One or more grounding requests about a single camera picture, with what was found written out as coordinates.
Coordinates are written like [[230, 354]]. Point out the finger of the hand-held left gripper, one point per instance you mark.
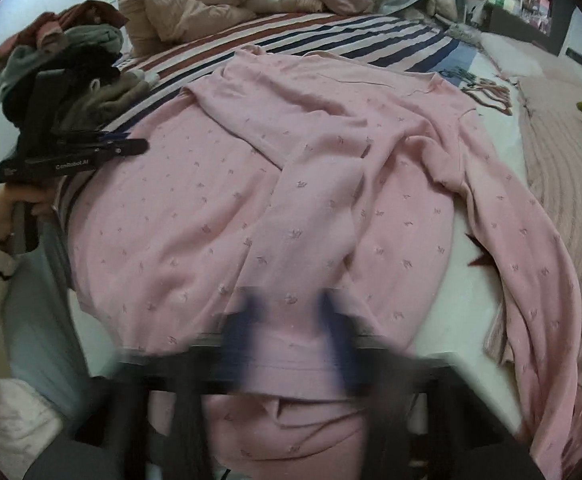
[[126, 146], [111, 136]]

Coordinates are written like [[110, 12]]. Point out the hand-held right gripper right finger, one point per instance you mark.
[[338, 335]]

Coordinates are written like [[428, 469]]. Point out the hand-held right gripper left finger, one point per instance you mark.
[[243, 332]]

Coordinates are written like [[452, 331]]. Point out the pink printed pajama top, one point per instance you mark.
[[271, 185]]

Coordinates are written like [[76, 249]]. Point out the pile of folded clothes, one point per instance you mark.
[[81, 40]]

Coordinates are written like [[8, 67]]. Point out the person's left hand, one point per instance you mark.
[[6, 210]]

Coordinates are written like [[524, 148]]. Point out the person's light blue trousers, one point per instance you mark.
[[41, 310]]

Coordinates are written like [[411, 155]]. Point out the beige duvet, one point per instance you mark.
[[196, 5]]

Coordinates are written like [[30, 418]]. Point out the striped blanket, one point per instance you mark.
[[331, 30]]

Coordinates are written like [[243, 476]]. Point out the white printed bed sheet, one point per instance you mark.
[[501, 130]]

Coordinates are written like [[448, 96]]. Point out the pink knit pillow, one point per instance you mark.
[[566, 185]]

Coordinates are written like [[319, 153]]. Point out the pale pink pillow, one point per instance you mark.
[[531, 55]]

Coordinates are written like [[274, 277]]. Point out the dark desk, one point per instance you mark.
[[513, 22]]

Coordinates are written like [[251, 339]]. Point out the dark bookshelf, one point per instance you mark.
[[546, 0]]

